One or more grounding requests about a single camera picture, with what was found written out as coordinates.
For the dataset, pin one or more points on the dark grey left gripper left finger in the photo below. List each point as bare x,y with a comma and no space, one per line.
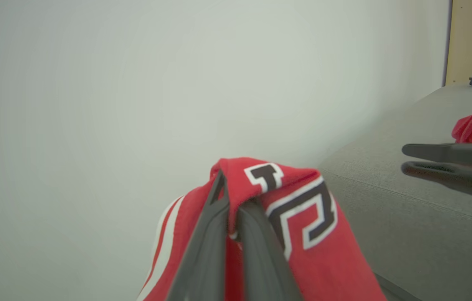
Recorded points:
204,259

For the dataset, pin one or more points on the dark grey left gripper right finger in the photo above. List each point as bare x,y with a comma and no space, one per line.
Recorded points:
263,267

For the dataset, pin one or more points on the red jersey with black lettering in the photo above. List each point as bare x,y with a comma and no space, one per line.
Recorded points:
328,259

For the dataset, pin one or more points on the grey fabric sofa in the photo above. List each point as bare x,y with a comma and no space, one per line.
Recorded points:
411,234

